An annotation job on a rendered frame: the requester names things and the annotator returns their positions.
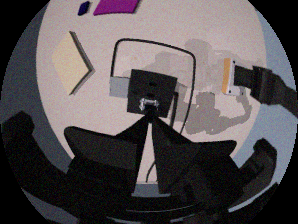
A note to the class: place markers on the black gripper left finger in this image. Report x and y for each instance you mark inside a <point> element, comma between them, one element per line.
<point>123,150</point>

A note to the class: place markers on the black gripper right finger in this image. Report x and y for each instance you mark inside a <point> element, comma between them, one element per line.
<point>174,155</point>

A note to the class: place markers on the purple flat rectangular block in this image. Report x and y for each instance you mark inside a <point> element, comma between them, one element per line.
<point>111,6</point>

